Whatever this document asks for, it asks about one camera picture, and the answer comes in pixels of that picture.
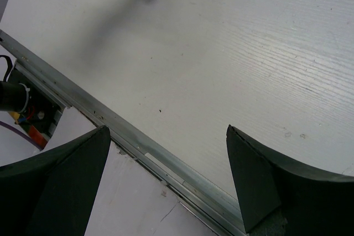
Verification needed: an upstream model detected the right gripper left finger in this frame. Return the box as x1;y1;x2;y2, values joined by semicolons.
1;126;111;235

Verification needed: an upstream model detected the aluminium table frame rail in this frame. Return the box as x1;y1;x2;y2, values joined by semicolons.
1;32;245;235

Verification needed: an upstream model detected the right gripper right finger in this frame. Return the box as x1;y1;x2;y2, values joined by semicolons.
226;126;353;235

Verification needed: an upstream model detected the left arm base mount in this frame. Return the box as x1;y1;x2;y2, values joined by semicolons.
1;55;64;150

